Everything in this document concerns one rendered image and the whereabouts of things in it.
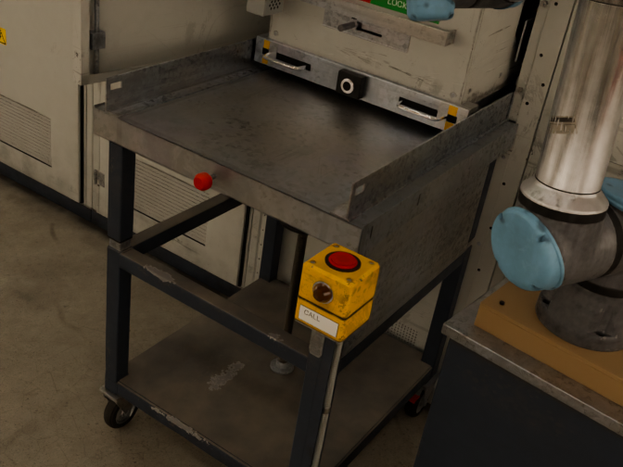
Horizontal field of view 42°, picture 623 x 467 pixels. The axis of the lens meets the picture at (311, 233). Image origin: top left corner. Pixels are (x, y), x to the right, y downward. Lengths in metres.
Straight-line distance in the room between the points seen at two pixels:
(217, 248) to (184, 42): 0.79
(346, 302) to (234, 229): 1.37
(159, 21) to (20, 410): 1.01
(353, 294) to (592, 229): 0.32
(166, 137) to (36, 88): 1.41
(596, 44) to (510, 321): 0.46
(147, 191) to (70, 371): 0.67
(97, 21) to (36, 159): 1.33
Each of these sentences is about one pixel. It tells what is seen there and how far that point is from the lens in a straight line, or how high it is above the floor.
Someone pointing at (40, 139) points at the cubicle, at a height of 0.23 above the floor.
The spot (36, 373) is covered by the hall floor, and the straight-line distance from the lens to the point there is 2.28.
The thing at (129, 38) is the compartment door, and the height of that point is 0.91.
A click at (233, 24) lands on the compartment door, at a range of 2.03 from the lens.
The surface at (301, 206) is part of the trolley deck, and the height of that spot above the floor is 0.84.
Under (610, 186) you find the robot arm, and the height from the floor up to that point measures 1.03.
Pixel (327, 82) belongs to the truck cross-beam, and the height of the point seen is 0.88.
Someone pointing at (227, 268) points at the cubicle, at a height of 0.11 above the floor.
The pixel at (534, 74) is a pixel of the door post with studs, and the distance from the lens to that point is 1.86.
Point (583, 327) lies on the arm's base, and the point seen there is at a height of 0.82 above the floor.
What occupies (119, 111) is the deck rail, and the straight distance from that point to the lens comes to 1.62.
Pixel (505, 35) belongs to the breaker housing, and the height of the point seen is 1.04.
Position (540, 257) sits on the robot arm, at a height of 0.97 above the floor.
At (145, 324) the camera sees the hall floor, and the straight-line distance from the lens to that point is 2.44.
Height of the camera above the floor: 1.48
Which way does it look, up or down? 30 degrees down
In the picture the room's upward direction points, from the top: 9 degrees clockwise
